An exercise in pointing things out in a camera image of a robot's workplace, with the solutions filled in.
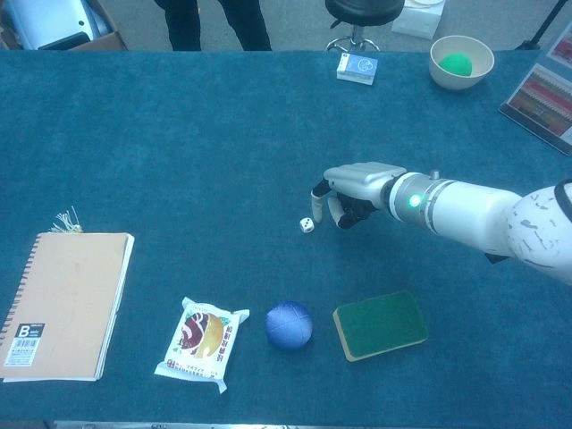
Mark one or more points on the person in black trousers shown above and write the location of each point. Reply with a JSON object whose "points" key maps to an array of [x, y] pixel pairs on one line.
{"points": [[214, 24]]}

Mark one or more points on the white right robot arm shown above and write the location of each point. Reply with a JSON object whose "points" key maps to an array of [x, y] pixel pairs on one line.
{"points": [[482, 219]]}

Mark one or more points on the green scouring sponge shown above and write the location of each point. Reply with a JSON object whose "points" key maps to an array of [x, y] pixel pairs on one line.
{"points": [[381, 325]]}

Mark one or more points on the small card box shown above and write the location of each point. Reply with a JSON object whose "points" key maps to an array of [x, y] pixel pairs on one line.
{"points": [[357, 68]]}

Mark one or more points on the black stool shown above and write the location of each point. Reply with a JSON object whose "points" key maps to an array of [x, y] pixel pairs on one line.
{"points": [[359, 18]]}

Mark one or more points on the beige bowl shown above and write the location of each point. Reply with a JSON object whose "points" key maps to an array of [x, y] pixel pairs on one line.
{"points": [[447, 78]]}

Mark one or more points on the blue ball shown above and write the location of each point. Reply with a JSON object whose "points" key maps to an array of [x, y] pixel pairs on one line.
{"points": [[288, 326]]}

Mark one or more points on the small white die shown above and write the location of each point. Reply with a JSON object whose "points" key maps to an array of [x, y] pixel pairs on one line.
{"points": [[306, 225]]}

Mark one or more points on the black tripod leg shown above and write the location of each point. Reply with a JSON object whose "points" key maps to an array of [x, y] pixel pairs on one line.
{"points": [[543, 24]]}

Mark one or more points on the cardboard box with device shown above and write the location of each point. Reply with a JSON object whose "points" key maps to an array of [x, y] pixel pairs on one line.
{"points": [[58, 24]]}

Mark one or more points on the green ball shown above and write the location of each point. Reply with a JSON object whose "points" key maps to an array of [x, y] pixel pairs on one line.
{"points": [[456, 65]]}

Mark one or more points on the colourful booklet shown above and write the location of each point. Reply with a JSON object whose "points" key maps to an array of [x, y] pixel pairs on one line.
{"points": [[543, 98]]}

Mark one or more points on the spiral notebook with tassel bookmark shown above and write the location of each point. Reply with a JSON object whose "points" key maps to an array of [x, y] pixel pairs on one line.
{"points": [[62, 308]]}

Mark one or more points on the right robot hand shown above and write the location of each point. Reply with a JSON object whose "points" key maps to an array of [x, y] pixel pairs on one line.
{"points": [[362, 183]]}

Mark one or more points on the white box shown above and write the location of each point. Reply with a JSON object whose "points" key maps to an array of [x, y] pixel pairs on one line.
{"points": [[418, 18]]}

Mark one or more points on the white snack packet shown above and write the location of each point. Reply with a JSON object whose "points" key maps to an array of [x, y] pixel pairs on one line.
{"points": [[201, 344]]}

